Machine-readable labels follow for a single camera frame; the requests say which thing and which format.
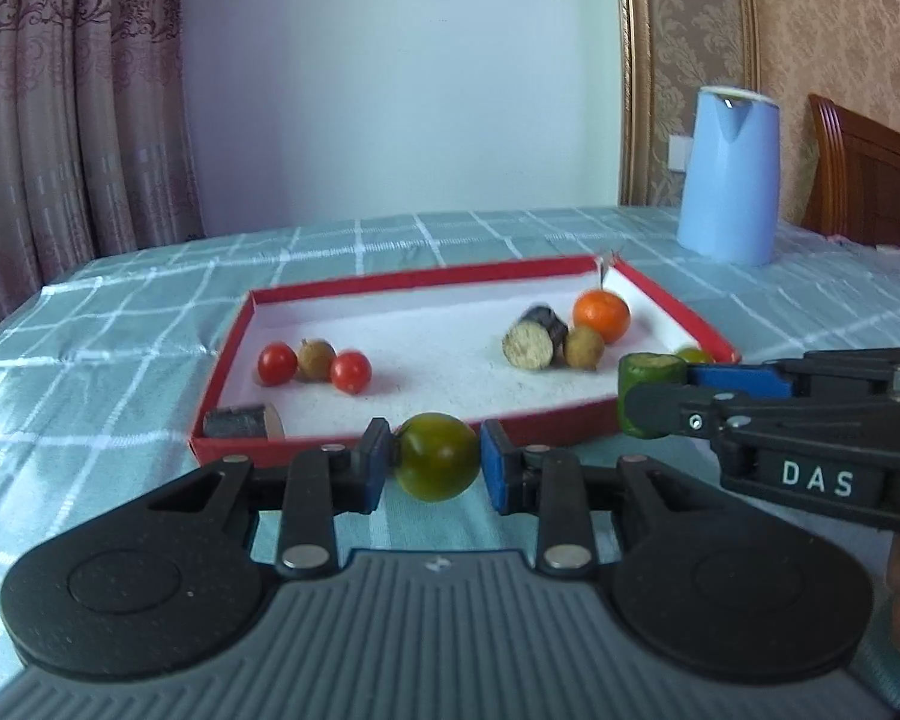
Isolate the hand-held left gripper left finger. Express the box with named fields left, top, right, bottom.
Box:
left=146, top=418, right=400, bottom=580

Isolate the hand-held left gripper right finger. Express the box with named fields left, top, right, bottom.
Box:
left=480, top=420, right=728, bottom=578

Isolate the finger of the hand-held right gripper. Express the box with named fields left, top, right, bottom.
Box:
left=625, top=382, right=766, bottom=451
left=682, top=347, right=900, bottom=402

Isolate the green cucumber piece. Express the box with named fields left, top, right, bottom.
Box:
left=619, top=352, right=689, bottom=437

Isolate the red cardboard box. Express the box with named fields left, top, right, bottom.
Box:
left=190, top=255, right=743, bottom=470

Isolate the red cherry tomato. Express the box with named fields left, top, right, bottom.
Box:
left=258, top=343, right=298, bottom=386
left=330, top=351, right=372, bottom=395

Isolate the brown longan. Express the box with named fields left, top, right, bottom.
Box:
left=564, top=325, right=606, bottom=371
left=297, top=338, right=338, bottom=382

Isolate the small orange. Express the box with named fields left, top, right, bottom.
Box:
left=574, top=289, right=632, bottom=344

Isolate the dark purple sugarcane piece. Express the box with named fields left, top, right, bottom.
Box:
left=502, top=305, right=569, bottom=370
left=202, top=403, right=286, bottom=440

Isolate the light blue kettle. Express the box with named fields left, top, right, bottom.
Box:
left=676, top=85, right=782, bottom=267

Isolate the wooden headboard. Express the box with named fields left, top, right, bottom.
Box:
left=799, top=94, right=900, bottom=248

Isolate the patterned pink curtain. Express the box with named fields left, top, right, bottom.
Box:
left=0, top=0, right=205, bottom=350

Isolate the gold wall trim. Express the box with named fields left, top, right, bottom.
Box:
left=731, top=0, right=760, bottom=95
left=616, top=0, right=653, bottom=207

